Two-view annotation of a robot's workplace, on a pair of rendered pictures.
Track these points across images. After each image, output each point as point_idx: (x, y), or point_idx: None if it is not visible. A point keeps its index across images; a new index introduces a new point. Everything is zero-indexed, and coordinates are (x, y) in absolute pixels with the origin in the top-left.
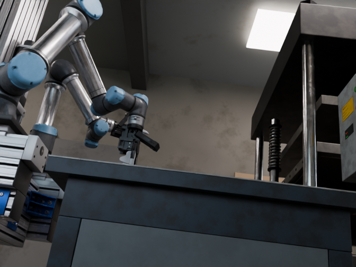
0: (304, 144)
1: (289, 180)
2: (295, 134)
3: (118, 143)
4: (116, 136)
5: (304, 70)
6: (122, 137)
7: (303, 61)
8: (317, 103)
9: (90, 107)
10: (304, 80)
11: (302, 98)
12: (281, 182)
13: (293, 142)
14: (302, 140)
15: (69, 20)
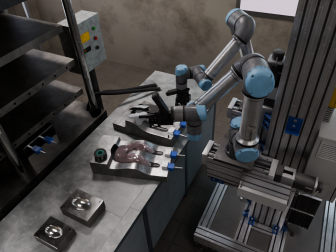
0: (86, 63)
1: (29, 97)
2: (10, 55)
3: (190, 97)
4: (165, 124)
5: (73, 10)
6: (189, 94)
7: (71, 1)
8: (56, 30)
9: (211, 86)
10: (75, 18)
11: (78, 32)
12: (4, 106)
13: (6, 63)
14: (84, 60)
15: None
